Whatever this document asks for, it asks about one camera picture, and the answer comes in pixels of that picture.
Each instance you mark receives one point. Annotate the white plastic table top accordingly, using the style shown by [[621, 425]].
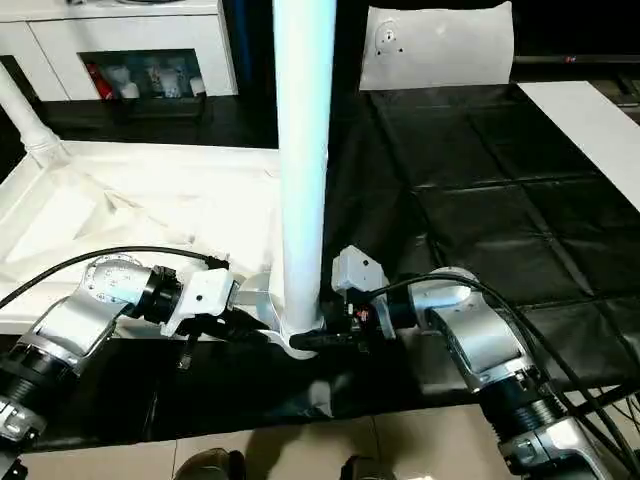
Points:
[[125, 200]]

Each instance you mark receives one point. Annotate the white plastic table leg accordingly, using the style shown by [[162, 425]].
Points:
[[25, 115], [305, 150]]

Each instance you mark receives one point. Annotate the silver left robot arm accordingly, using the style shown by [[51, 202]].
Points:
[[75, 315]]

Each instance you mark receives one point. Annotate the dark left robot foot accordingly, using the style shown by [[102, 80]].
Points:
[[210, 465]]

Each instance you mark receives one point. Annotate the black rod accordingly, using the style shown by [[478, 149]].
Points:
[[605, 397]]

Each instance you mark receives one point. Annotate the black box with gold label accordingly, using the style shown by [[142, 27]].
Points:
[[255, 60]]

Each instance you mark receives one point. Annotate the white panel with screw holes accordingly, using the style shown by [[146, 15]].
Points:
[[440, 45]]

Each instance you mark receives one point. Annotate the flat white board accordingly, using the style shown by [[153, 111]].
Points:
[[590, 125]]

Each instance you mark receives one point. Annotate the white glass-door cabinet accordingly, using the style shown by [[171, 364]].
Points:
[[125, 30]]

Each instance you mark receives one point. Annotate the black bar with red light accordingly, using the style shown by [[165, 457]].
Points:
[[575, 59]]

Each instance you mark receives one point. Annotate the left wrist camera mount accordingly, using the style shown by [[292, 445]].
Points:
[[205, 295]]

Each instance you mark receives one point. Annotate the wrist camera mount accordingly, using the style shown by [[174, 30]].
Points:
[[357, 270], [205, 295]]

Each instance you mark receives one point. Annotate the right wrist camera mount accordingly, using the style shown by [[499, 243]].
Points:
[[357, 270]]

